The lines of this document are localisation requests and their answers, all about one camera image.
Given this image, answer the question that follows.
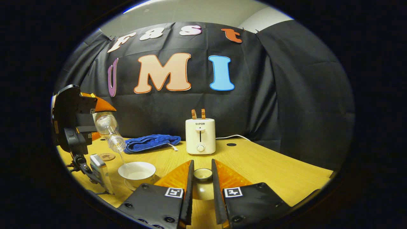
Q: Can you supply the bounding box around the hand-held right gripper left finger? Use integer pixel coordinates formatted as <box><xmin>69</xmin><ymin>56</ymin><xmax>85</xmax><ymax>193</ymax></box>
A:
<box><xmin>117</xmin><ymin>160</ymin><xmax>195</xmax><ymax>229</ymax></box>

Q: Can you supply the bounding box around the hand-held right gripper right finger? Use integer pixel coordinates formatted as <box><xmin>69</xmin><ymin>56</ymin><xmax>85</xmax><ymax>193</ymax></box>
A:
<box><xmin>211</xmin><ymin>159</ymin><xmax>291</xmax><ymax>229</ymax></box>

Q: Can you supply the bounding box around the cream teacup lid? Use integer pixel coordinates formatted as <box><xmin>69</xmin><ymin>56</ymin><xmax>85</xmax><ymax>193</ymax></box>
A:
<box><xmin>191</xmin><ymin>168</ymin><xmax>217</xmax><ymax>201</ymax></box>

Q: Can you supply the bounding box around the clear glass water bottle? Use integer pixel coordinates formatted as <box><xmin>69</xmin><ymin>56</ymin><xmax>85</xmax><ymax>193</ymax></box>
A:
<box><xmin>93</xmin><ymin>111</ymin><xmax>127</xmax><ymax>154</ymax></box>

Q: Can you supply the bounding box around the cream ceramic teacup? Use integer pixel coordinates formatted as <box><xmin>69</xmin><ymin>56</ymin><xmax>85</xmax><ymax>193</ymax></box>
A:
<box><xmin>118</xmin><ymin>162</ymin><xmax>156</xmax><ymax>188</ymax></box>

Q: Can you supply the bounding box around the cream teacup saucer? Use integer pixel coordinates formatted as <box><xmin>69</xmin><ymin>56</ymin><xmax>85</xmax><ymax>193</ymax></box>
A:
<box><xmin>124</xmin><ymin>174</ymin><xmax>161</xmax><ymax>191</ymax></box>

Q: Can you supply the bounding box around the blue towel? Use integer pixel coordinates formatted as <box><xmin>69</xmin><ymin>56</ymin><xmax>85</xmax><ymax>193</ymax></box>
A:
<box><xmin>123</xmin><ymin>134</ymin><xmax>182</xmax><ymax>154</ymax></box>

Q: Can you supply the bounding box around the white toaster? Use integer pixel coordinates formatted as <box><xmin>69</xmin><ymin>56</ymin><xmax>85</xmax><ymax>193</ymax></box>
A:
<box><xmin>185</xmin><ymin>118</ymin><xmax>216</xmax><ymax>155</ymax></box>

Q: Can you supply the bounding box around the black backdrop cloth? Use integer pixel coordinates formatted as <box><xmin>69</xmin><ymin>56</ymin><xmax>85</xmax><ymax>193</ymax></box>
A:
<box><xmin>52</xmin><ymin>20</ymin><xmax>355</xmax><ymax>170</ymax></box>

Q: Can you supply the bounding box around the white power cable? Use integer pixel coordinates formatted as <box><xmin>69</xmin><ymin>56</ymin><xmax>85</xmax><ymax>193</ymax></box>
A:
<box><xmin>216</xmin><ymin>134</ymin><xmax>252</xmax><ymax>142</ymax></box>

